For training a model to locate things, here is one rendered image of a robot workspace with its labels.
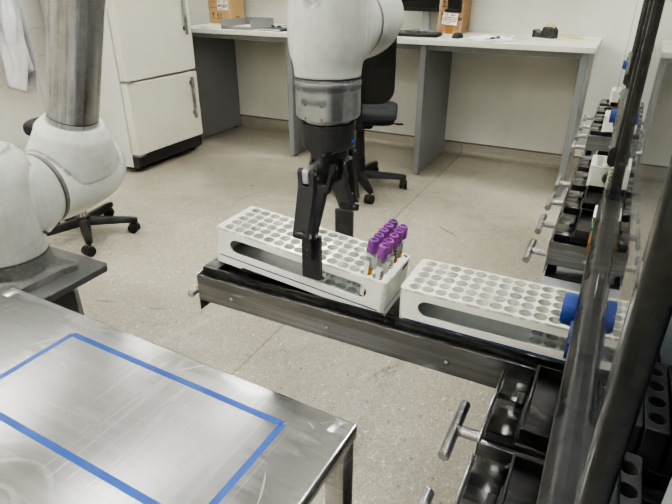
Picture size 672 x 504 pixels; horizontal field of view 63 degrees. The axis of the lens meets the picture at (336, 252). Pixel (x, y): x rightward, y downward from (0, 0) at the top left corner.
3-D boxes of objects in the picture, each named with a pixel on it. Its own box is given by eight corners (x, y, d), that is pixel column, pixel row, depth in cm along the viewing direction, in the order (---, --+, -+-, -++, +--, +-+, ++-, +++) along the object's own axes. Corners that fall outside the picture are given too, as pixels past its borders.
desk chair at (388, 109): (309, 203, 336) (304, 19, 288) (323, 170, 392) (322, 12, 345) (406, 207, 329) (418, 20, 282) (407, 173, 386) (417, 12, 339)
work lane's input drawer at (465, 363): (644, 382, 77) (661, 329, 73) (644, 449, 66) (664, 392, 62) (228, 270, 107) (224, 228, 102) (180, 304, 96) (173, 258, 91)
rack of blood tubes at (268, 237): (405, 288, 87) (411, 255, 84) (381, 320, 79) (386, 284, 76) (251, 236, 98) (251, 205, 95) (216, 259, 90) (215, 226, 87)
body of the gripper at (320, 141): (319, 110, 80) (319, 170, 84) (289, 122, 73) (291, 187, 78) (365, 115, 77) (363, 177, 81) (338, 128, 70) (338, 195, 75)
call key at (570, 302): (574, 315, 51) (581, 288, 50) (571, 332, 49) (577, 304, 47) (561, 312, 52) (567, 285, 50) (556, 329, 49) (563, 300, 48)
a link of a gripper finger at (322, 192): (339, 165, 77) (335, 162, 76) (321, 241, 77) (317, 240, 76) (315, 161, 79) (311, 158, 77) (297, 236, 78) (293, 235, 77)
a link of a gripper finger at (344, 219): (334, 209, 87) (336, 207, 87) (335, 247, 90) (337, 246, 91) (351, 212, 86) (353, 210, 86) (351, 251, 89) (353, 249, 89)
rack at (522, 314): (627, 343, 74) (639, 304, 71) (625, 387, 66) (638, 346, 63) (419, 292, 86) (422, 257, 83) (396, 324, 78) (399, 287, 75)
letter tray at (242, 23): (221, 28, 406) (220, 19, 403) (245, 25, 435) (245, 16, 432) (250, 30, 397) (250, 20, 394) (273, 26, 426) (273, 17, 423)
